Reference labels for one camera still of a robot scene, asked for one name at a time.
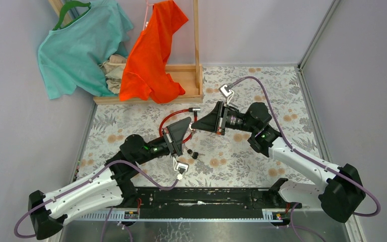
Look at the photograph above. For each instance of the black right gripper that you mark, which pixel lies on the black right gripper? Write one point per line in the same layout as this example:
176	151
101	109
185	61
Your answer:
215	121

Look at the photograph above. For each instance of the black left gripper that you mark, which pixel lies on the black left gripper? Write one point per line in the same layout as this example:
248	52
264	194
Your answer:
177	131

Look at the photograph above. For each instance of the red cable lock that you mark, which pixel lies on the red cable lock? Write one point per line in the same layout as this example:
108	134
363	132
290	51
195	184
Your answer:
194	110

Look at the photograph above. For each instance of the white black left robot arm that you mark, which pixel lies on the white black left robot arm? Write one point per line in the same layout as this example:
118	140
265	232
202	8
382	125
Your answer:
109	185

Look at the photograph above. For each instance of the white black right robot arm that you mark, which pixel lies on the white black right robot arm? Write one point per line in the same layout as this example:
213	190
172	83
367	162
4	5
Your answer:
337	188

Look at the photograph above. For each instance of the black headed keys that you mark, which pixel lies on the black headed keys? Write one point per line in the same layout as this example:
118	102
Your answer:
194	155

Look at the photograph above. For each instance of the floral table mat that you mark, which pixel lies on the floral table mat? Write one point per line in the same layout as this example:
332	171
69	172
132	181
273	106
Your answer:
228	160

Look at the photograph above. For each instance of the wooden clothes rack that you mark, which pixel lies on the wooden clothes rack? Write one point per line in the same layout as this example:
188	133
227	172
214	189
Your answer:
189	76

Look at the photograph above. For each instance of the orange shirt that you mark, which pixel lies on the orange shirt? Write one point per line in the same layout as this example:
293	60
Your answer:
144	75

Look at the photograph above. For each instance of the beige crumpled cloth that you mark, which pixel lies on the beige crumpled cloth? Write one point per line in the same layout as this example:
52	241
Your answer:
113	69

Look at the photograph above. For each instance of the pink clothes hanger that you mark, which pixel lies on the pink clothes hanger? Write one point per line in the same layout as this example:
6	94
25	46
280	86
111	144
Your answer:
148	12

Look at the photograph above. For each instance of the teal shirt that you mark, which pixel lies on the teal shirt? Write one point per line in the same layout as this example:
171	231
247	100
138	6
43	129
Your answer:
70	57

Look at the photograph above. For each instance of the green clothes hanger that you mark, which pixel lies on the green clothes hanger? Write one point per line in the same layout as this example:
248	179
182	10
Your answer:
64	11

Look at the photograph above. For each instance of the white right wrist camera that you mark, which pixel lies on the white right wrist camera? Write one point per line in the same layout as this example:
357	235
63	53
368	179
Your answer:
227	92

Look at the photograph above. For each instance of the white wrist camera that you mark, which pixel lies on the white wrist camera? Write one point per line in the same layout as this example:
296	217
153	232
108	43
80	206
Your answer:
180	167
227	92

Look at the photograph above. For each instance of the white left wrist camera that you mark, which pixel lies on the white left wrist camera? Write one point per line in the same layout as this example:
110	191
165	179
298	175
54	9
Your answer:
180	167

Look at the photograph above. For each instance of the aluminium frame rail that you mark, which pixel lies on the aluminium frame rail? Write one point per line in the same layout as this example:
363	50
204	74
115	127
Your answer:
328	16

